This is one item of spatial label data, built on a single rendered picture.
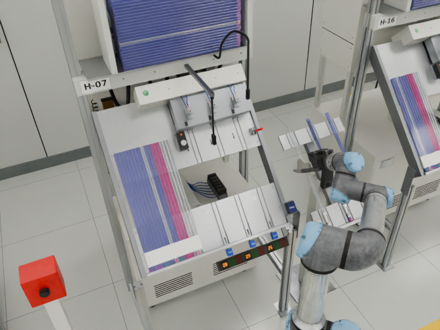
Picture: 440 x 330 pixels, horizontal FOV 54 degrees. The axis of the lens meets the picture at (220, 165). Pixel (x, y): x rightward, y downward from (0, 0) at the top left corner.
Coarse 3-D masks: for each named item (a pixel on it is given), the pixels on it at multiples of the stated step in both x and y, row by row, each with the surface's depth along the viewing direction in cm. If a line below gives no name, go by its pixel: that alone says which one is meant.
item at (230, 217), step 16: (256, 192) 194; (272, 192) 196; (208, 208) 186; (224, 208) 188; (240, 208) 190; (256, 208) 192; (272, 208) 194; (208, 224) 185; (224, 224) 187; (240, 224) 189; (256, 224) 191; (272, 224) 193; (208, 240) 184; (224, 240) 186; (144, 256) 176
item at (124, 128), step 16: (96, 112) 181; (112, 112) 182; (128, 112) 184; (144, 112) 186; (160, 112) 188; (112, 128) 181; (128, 128) 183; (144, 128) 185; (160, 128) 187; (208, 128) 193; (224, 128) 195; (240, 128) 196; (112, 144) 180; (128, 144) 182; (144, 144) 184; (176, 144) 187; (192, 144) 189; (208, 144) 191; (224, 144) 193; (240, 144) 195; (256, 144) 197; (112, 160) 179; (176, 160) 186; (192, 160) 188
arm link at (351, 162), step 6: (336, 156) 166; (342, 156) 162; (348, 156) 159; (354, 156) 159; (360, 156) 160; (336, 162) 165; (342, 162) 161; (348, 162) 158; (354, 162) 159; (360, 162) 160; (336, 168) 165; (342, 168) 161; (348, 168) 160; (354, 168) 159; (360, 168) 160; (354, 174) 161
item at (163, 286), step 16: (208, 160) 249; (192, 176) 238; (224, 176) 237; (240, 176) 237; (208, 192) 227; (240, 192) 227; (128, 208) 220; (128, 240) 203; (256, 240) 244; (128, 256) 222; (208, 256) 234; (224, 256) 240; (160, 272) 225; (176, 272) 231; (192, 272) 236; (208, 272) 242; (224, 272) 248; (144, 288) 227; (160, 288) 233; (176, 288) 238; (192, 288) 245
